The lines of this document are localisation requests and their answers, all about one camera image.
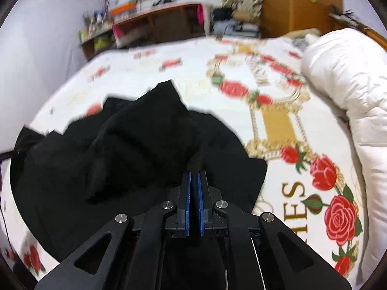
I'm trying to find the black coat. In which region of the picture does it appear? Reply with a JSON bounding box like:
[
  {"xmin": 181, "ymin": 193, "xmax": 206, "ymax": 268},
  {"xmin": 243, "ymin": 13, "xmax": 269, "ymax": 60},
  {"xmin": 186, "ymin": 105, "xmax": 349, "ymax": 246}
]
[{"xmin": 8, "ymin": 79, "xmax": 268, "ymax": 290}]

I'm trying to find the pile of clothes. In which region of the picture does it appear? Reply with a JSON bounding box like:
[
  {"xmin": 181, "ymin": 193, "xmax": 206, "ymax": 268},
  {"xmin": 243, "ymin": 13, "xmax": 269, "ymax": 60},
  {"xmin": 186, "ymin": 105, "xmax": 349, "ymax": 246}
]
[{"xmin": 210, "ymin": 7, "xmax": 260, "ymax": 38}]

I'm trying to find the rose print bed sheet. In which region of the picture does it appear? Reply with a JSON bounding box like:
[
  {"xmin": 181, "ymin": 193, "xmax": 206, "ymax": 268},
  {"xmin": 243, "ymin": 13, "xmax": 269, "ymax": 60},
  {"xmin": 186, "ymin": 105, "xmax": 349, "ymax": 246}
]
[{"xmin": 1, "ymin": 37, "xmax": 369, "ymax": 288}]

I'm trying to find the wooden desk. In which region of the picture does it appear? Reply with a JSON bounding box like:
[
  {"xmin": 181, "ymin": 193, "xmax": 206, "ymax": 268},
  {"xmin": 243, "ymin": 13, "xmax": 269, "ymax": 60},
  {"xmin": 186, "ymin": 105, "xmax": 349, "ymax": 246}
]
[{"xmin": 113, "ymin": 2, "xmax": 211, "ymax": 49}]

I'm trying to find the wooden shelf with items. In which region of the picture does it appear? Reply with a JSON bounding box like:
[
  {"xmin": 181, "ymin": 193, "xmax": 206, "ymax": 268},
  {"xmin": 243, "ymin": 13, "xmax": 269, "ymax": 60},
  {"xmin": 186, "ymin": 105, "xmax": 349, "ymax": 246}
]
[{"xmin": 78, "ymin": 11, "xmax": 117, "ymax": 61}]

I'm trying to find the white folded duvet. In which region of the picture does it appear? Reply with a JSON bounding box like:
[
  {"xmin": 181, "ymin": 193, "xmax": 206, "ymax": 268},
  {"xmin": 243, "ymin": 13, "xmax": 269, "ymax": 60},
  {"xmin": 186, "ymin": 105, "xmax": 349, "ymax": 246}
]
[{"xmin": 301, "ymin": 28, "xmax": 386, "ymax": 278}]

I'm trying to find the orange storage box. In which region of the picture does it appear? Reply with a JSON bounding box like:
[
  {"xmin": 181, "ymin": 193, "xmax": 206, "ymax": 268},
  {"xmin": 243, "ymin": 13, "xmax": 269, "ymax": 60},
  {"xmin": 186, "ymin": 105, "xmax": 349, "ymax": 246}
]
[{"xmin": 111, "ymin": 1, "xmax": 137, "ymax": 16}]

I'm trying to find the orange wooden wardrobe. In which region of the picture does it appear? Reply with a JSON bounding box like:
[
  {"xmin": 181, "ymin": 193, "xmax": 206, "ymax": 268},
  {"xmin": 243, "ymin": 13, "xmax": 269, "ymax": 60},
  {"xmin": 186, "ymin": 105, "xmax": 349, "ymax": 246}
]
[{"xmin": 260, "ymin": 0, "xmax": 342, "ymax": 38}]

